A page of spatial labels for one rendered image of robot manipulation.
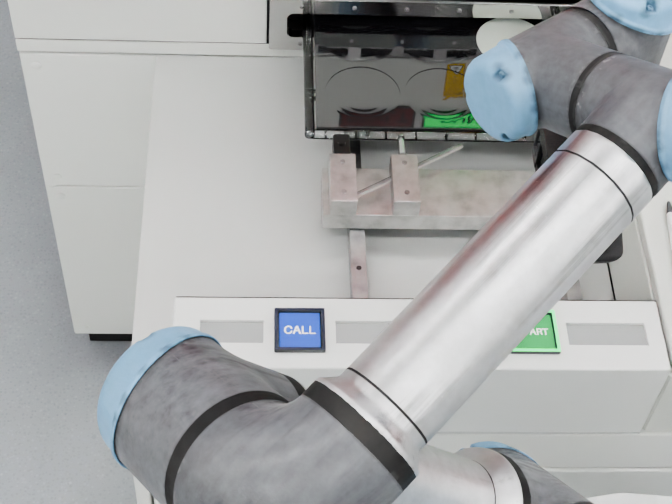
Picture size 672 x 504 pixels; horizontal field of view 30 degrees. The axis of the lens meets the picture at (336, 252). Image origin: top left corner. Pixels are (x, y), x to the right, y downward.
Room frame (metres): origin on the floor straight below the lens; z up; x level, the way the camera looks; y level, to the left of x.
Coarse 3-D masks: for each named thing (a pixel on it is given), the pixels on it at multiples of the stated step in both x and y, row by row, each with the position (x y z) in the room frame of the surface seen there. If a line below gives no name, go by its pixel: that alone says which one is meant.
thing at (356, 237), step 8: (352, 144) 1.16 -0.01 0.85; (352, 152) 1.14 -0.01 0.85; (360, 152) 1.15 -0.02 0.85; (360, 160) 1.13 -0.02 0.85; (352, 232) 1.01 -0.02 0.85; (360, 232) 1.01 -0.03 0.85; (352, 240) 0.99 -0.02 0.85; (360, 240) 0.99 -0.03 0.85; (352, 248) 0.98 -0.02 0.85; (360, 248) 0.98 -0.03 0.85; (352, 256) 0.97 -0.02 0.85; (360, 256) 0.97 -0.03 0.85; (352, 264) 0.95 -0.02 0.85; (360, 264) 0.96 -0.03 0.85; (352, 272) 0.94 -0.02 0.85; (360, 272) 0.94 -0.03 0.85; (352, 280) 0.93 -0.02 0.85; (360, 280) 0.93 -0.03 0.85; (352, 288) 0.92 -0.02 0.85; (360, 288) 0.92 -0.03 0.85; (352, 296) 0.90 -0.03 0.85; (360, 296) 0.91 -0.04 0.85
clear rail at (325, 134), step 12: (312, 132) 1.13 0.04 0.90; (324, 132) 1.13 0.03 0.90; (336, 132) 1.13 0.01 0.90; (348, 132) 1.13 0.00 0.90; (360, 132) 1.13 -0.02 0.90; (372, 132) 1.13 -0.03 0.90; (384, 132) 1.14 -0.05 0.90; (396, 132) 1.14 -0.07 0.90; (408, 132) 1.14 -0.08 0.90; (420, 132) 1.14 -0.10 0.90; (432, 132) 1.14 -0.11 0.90; (456, 132) 1.15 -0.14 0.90; (468, 132) 1.15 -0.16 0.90; (480, 132) 1.15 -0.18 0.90
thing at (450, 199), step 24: (360, 168) 1.09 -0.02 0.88; (384, 192) 1.05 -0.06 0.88; (432, 192) 1.06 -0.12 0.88; (456, 192) 1.06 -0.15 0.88; (480, 192) 1.07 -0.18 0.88; (504, 192) 1.07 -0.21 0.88; (336, 216) 1.01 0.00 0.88; (360, 216) 1.01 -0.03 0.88; (384, 216) 1.01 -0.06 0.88; (408, 216) 1.02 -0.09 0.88; (432, 216) 1.02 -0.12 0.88; (456, 216) 1.02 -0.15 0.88; (480, 216) 1.03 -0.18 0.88
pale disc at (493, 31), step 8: (488, 24) 1.37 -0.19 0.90; (496, 24) 1.37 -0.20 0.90; (504, 24) 1.37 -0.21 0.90; (512, 24) 1.37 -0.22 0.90; (520, 24) 1.37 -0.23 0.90; (528, 24) 1.38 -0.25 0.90; (480, 32) 1.35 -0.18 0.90; (488, 32) 1.35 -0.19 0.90; (496, 32) 1.35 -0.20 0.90; (504, 32) 1.35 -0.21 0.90; (512, 32) 1.36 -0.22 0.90; (520, 32) 1.36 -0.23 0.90; (480, 40) 1.33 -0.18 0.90; (488, 40) 1.33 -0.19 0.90; (496, 40) 1.34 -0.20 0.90; (480, 48) 1.32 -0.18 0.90; (488, 48) 1.32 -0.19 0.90
